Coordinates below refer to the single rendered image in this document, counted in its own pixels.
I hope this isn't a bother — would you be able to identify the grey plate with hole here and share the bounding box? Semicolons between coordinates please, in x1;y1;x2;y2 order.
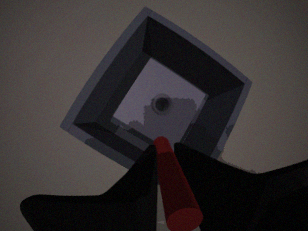
113;58;206;151

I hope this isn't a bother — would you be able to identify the dark grey open box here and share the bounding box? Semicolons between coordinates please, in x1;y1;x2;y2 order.
60;6;252;169

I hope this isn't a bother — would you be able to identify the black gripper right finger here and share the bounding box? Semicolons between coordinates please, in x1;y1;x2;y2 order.
174;142;308;231

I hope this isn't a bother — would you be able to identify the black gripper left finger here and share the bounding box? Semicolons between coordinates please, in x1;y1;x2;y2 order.
20;146;158;231

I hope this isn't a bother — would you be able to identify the dark red peg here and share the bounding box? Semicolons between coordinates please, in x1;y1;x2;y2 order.
153;138;203;231

